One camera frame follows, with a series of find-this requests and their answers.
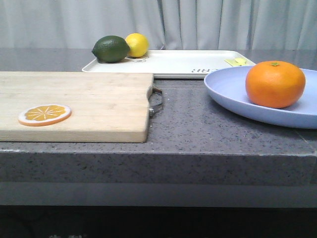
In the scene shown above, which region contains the light blue plate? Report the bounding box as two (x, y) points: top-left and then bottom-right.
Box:
(204, 66), (317, 129)

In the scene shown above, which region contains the orange fruit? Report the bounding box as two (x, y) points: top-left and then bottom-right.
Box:
(245, 60), (306, 109)

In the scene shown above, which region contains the white rectangular tray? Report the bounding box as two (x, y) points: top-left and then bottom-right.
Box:
(82, 50), (255, 79)

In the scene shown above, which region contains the wooden cutting board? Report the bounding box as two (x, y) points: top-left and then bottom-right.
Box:
(0, 71), (154, 143)

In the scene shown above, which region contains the yellow lemon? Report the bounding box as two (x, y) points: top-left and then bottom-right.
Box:
(125, 33), (149, 58)

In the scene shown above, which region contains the dark green lime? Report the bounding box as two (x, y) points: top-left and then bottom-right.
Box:
(92, 35), (130, 63)

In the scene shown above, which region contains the yellow plastic fork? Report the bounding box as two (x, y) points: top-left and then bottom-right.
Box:
(224, 59), (241, 66)

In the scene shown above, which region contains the yellow plastic spoon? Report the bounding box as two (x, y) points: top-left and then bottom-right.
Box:
(234, 58), (248, 66)

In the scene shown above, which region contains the orange slice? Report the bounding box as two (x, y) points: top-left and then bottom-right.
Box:
(18, 104), (72, 126)

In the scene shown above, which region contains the grey curtain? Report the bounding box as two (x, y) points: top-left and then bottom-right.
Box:
(0, 0), (317, 50)

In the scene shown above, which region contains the metal cutting board handle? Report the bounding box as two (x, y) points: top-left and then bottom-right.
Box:
(149, 86), (163, 117)

